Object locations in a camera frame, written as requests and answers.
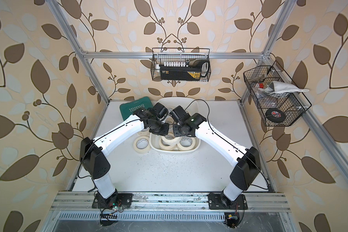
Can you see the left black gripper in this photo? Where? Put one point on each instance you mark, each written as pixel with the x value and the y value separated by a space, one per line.
pixel 161 129

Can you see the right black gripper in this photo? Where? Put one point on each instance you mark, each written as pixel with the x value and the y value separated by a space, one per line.
pixel 176 132

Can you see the masking tape roll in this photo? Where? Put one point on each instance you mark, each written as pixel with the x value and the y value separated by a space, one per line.
pixel 166 144
pixel 186 143
pixel 172 136
pixel 141 145
pixel 144 132

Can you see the white plastic storage tray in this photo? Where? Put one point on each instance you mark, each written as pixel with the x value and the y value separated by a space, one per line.
pixel 190 106

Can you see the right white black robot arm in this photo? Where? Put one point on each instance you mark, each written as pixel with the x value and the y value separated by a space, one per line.
pixel 245 161

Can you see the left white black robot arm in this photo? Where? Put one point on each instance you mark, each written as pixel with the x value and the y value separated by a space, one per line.
pixel 94 152

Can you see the black yellow box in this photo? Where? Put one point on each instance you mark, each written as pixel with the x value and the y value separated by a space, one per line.
pixel 198 70

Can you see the black tape roll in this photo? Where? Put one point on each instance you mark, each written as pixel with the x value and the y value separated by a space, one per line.
pixel 275 115

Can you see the green tool case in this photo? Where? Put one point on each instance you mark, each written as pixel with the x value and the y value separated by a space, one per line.
pixel 129 108

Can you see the white cloth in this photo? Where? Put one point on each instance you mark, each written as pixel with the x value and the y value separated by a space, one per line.
pixel 276 87

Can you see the black wire basket back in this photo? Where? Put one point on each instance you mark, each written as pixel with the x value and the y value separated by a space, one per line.
pixel 162 55

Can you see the black wire basket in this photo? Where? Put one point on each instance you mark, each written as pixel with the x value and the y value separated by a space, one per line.
pixel 293 105
pixel 162 55

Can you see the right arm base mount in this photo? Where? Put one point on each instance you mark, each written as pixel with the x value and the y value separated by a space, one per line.
pixel 218 201

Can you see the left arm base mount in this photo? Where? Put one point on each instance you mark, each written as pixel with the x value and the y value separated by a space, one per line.
pixel 115 200

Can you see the black wire basket right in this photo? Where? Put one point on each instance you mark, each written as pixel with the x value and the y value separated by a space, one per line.
pixel 293 105

